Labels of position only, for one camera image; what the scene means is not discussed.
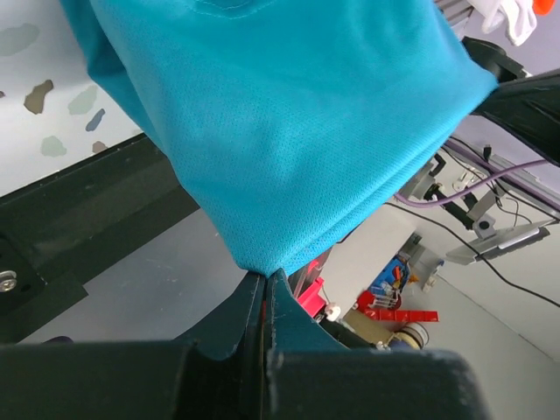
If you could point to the orange t shirt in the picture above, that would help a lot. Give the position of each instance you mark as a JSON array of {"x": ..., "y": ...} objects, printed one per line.
[{"x": 543, "y": 7}]

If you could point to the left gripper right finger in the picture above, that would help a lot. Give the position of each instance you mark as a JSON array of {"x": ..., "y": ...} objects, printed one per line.
[{"x": 310, "y": 375}]

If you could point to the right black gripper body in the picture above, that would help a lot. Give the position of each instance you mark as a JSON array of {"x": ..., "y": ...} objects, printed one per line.
[{"x": 494, "y": 59}]

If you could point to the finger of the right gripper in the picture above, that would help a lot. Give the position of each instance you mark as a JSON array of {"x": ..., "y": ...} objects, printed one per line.
[{"x": 526, "y": 108}]

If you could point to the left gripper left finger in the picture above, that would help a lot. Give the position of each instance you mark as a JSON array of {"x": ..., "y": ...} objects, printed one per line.
[{"x": 212, "y": 371}]

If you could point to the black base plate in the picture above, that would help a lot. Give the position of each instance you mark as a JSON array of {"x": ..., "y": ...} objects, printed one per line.
[{"x": 59, "y": 233}]

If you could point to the red plastic parts bin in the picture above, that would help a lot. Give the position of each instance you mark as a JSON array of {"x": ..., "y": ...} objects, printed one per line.
[{"x": 385, "y": 308}]

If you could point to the white t shirt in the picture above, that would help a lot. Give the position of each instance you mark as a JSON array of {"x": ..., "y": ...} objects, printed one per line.
[{"x": 517, "y": 15}]

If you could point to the teal t shirt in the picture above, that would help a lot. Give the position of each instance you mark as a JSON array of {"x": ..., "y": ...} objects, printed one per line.
[{"x": 288, "y": 122}]

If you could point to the grey desk clamp mount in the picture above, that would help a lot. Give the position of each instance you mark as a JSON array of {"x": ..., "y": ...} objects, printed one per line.
[{"x": 491, "y": 242}]

